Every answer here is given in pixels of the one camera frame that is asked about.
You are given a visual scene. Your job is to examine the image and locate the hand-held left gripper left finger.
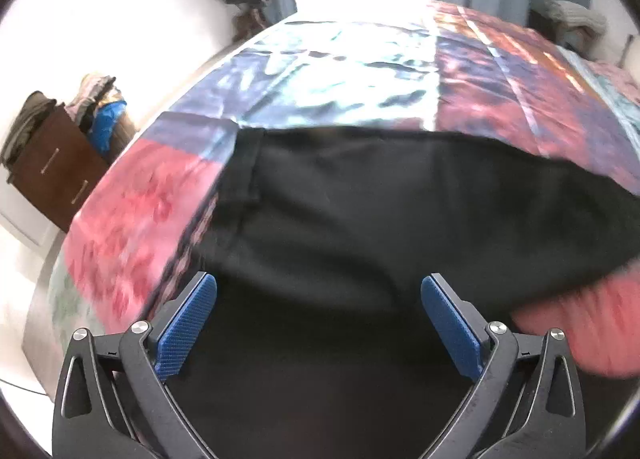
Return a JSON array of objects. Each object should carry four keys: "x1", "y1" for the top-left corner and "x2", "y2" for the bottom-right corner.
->
[{"x1": 52, "y1": 271, "x2": 218, "y2": 459}]

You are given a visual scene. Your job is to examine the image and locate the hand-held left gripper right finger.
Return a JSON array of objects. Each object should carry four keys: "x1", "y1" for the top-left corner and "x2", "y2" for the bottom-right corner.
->
[{"x1": 420, "y1": 273, "x2": 587, "y2": 459}]

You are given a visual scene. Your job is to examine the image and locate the black pants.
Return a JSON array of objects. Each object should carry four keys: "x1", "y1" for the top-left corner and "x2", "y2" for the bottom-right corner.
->
[{"x1": 165, "y1": 125, "x2": 640, "y2": 459}]

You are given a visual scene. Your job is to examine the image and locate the brown wooden dresser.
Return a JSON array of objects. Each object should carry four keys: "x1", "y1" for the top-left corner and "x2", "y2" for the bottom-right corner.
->
[{"x1": 10, "y1": 104, "x2": 111, "y2": 235}]

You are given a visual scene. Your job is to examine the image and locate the blue plastic bag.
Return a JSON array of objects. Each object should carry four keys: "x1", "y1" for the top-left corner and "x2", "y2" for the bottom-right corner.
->
[{"x1": 90, "y1": 100, "x2": 127, "y2": 156}]

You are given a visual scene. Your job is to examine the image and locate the mixed folded clothes pile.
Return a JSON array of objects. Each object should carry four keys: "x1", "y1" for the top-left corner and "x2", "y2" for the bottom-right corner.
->
[{"x1": 67, "y1": 73, "x2": 126, "y2": 132}]

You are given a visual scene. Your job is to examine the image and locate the grey folded clothes pile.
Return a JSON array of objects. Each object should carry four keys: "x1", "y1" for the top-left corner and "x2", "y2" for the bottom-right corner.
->
[{"x1": 0, "y1": 92, "x2": 58, "y2": 185}]

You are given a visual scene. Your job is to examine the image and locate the colourful patchwork blanket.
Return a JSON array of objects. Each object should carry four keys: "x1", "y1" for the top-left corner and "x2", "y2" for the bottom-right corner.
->
[{"x1": 30, "y1": 0, "x2": 640, "y2": 380}]

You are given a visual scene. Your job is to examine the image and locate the grey folded blanket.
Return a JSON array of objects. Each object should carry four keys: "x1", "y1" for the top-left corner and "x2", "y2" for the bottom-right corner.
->
[{"x1": 542, "y1": 0, "x2": 608, "y2": 60}]

